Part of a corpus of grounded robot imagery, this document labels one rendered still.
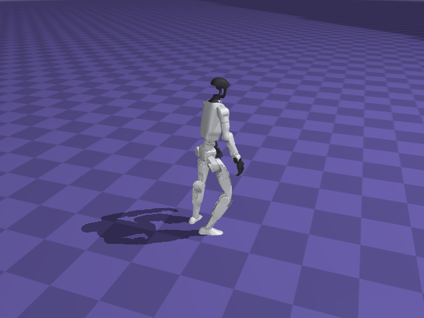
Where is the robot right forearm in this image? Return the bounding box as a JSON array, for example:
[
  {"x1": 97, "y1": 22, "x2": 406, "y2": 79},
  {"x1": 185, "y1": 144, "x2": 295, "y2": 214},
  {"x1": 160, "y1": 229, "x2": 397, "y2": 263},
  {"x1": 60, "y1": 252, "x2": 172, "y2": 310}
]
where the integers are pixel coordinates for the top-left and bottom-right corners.
[{"x1": 226, "y1": 132, "x2": 240, "y2": 161}]

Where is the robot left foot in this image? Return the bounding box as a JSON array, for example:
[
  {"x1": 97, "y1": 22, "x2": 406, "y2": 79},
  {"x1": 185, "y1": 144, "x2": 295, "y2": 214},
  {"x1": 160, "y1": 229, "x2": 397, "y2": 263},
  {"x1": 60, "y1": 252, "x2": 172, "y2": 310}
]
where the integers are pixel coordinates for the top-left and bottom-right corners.
[{"x1": 188, "y1": 215, "x2": 202, "y2": 224}]

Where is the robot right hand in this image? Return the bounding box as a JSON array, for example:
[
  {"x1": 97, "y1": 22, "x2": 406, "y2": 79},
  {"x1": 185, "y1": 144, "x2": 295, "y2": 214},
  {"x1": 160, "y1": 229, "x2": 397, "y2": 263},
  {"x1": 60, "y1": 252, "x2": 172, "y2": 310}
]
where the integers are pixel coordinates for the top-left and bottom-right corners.
[{"x1": 233, "y1": 158, "x2": 244, "y2": 176}]

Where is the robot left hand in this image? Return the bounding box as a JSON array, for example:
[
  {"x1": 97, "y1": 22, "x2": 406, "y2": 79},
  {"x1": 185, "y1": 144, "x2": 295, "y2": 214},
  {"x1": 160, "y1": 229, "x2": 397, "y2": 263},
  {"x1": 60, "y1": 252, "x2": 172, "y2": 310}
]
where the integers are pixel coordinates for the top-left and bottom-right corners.
[{"x1": 214, "y1": 141, "x2": 223, "y2": 160}]

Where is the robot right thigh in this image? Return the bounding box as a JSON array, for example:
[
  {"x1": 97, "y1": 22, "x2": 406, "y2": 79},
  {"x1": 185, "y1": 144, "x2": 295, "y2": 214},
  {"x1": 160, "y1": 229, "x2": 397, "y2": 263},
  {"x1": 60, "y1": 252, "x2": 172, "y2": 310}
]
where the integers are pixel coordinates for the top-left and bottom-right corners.
[{"x1": 207, "y1": 156, "x2": 232, "y2": 202}]

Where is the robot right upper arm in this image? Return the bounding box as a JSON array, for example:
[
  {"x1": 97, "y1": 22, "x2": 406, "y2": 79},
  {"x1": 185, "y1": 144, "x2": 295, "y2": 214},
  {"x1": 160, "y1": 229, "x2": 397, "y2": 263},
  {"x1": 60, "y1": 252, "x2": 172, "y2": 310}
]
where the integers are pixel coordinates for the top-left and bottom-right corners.
[{"x1": 217, "y1": 106, "x2": 230, "y2": 142}]

